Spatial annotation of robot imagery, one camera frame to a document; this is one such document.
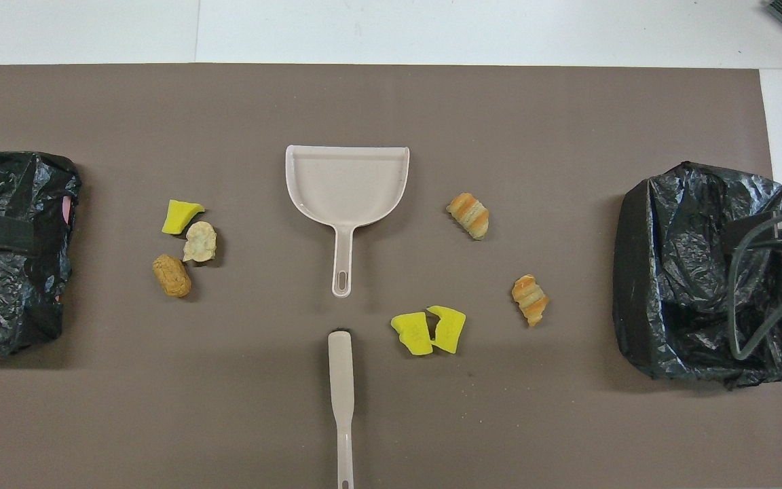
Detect black bagged bin pink patch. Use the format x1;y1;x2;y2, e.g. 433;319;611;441
0;151;82;357

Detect striped toy croissant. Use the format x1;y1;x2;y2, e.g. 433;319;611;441
511;274;551;327
446;192;490;241

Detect brown croquette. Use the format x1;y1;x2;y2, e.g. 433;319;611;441
152;253;193;298

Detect pale bread piece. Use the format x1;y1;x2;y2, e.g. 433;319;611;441
182;221;218;264

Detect yellow sponge wedge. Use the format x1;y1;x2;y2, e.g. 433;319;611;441
161;199;206;236

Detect open black bag trash bin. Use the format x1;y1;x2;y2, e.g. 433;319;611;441
612;160;782;391

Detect brown table mat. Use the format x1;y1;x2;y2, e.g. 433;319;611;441
0;63;782;489

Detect yellow sponge piece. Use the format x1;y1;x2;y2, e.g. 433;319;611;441
390;311;434;357
426;305;467;355

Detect beige plastic dustpan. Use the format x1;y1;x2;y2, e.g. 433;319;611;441
285;144;411;300

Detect beige hand brush black bristles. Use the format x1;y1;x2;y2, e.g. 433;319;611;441
327;329;355;489

